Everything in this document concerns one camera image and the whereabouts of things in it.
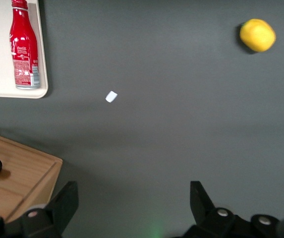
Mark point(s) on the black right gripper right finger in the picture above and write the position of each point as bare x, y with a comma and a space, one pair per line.
206, 215

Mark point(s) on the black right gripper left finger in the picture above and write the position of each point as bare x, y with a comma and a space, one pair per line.
60, 210

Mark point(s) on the red coke bottle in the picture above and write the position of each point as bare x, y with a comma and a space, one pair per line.
24, 44

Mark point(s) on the wooden drawer cabinet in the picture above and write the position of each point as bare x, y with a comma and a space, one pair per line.
32, 173

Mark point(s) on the wooden drawer front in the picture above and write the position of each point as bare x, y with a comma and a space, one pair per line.
15, 183

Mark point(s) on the small white paper scrap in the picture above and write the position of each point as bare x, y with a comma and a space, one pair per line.
111, 96

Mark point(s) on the yellow lemon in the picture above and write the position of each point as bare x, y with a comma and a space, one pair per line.
257, 34

